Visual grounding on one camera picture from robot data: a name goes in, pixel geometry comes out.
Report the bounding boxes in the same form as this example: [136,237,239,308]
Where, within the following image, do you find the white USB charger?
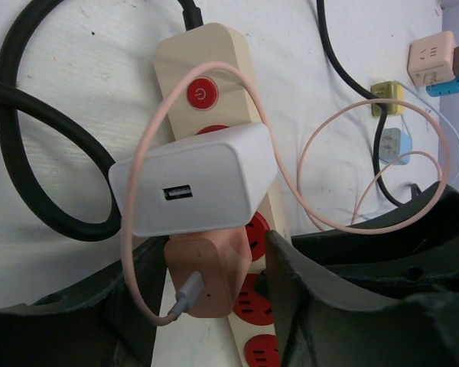
[109,123,278,237]

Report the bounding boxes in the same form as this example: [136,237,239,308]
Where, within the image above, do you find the pink USB cable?
[121,62,451,327]

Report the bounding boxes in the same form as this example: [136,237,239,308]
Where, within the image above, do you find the pink USB charger cube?
[164,226,252,318]

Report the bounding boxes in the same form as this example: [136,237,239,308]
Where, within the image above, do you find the blue round adapter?
[426,76,459,97]

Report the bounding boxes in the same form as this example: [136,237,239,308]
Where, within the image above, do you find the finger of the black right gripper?
[291,187,459,299]

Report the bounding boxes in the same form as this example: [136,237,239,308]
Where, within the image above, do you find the light blue USB cable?
[399,82,459,184]

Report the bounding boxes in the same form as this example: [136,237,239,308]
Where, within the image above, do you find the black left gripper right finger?
[266,231,459,366]

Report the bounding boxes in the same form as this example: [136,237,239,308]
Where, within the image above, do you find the beige power strip red sockets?
[154,23,290,366]

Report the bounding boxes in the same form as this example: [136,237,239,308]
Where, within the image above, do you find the beige cube socket adapter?
[407,31,457,87]

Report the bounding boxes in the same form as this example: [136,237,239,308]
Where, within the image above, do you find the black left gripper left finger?
[0,236,173,367]

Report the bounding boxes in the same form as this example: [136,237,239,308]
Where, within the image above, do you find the blue USB charger cube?
[379,128,412,163]

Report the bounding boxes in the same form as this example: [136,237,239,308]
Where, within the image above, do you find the yellow charger plug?
[370,81,405,116]

